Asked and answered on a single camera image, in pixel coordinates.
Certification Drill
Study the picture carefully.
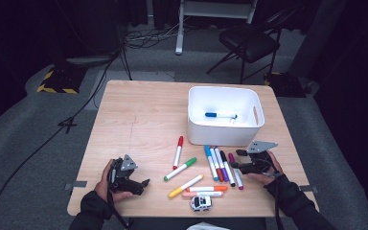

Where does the red-brown marker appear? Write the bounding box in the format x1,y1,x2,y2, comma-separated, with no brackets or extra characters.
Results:
210,147,225,183

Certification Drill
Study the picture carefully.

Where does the magenta marker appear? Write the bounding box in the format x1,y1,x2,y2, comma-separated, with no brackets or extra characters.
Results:
227,152,244,191

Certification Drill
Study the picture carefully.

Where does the light green marker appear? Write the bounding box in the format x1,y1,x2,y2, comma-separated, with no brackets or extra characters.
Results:
163,156,198,182

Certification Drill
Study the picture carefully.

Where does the red marker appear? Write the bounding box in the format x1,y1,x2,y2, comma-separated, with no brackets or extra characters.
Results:
172,135,185,171

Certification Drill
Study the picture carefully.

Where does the white metal stand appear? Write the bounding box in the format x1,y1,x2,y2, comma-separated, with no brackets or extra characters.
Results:
174,0,259,56

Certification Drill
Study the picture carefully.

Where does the black stand base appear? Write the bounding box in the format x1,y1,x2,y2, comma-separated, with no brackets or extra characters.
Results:
263,71,308,99

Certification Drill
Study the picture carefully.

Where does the black folding chair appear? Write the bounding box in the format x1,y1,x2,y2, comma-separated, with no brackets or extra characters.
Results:
206,6,301,84

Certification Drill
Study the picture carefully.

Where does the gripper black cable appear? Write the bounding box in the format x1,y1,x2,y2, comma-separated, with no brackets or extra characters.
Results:
262,171,285,230
105,169,130,230

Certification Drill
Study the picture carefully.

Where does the dark blue marker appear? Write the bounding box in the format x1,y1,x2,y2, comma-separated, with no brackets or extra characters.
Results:
204,111,239,119

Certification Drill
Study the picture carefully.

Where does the light blue marker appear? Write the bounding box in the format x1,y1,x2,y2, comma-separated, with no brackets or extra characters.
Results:
203,145,219,182

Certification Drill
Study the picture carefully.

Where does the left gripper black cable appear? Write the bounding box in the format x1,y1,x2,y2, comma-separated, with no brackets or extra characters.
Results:
105,169,130,230

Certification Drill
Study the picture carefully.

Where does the white cloth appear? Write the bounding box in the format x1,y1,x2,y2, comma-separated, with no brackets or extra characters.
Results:
186,220,233,230

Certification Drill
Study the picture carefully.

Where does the pink marker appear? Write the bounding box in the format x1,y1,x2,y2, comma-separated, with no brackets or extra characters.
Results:
181,191,224,198

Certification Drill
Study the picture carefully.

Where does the grey flat stand base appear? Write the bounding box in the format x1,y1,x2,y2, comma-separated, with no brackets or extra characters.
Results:
65,55,113,67

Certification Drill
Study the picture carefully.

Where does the white toy car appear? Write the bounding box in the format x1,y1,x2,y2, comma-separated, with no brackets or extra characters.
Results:
190,195,214,213

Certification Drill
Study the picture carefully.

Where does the white plastic bin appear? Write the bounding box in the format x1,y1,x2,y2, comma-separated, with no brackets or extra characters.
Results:
187,85,266,148

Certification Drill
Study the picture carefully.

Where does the grey tape strip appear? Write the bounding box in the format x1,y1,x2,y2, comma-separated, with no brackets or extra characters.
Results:
64,180,88,191
298,185,318,194

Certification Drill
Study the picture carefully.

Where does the black marker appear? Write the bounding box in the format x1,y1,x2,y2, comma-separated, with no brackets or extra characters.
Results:
219,149,237,188

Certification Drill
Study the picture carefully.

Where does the orange marker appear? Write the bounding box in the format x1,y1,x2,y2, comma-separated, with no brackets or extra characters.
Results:
185,185,229,193

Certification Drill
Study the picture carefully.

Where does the person's left hand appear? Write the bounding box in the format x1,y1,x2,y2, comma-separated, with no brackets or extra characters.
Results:
94,158,133,203

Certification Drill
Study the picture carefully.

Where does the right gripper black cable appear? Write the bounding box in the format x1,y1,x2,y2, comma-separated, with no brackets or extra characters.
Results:
262,171,285,230

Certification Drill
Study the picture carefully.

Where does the yellow black striped base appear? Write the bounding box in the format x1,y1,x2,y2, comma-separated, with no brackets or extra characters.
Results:
36,65,87,95

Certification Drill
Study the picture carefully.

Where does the black cable bundle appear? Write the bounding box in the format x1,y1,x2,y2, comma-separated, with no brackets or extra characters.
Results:
121,15,190,81

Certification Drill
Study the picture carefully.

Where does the person's right hand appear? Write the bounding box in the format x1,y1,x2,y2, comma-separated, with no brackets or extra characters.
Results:
246,151,284,186

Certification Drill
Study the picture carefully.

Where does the thick black floor cable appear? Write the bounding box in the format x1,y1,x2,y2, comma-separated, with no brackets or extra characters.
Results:
0,47,124,230

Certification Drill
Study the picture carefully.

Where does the yellow marker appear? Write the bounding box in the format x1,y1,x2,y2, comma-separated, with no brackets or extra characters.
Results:
168,173,205,199

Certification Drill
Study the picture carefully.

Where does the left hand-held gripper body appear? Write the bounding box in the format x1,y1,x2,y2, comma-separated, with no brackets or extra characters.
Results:
107,154,142,194

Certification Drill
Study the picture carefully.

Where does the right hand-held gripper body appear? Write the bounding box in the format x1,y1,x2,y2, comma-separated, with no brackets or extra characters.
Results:
243,140,279,175

